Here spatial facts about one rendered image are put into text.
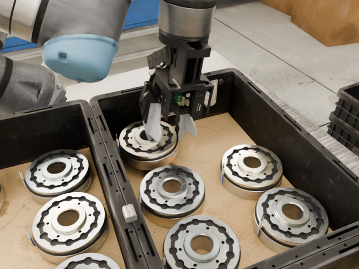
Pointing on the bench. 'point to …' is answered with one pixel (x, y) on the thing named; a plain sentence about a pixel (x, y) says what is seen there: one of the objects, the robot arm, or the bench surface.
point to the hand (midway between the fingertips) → (164, 135)
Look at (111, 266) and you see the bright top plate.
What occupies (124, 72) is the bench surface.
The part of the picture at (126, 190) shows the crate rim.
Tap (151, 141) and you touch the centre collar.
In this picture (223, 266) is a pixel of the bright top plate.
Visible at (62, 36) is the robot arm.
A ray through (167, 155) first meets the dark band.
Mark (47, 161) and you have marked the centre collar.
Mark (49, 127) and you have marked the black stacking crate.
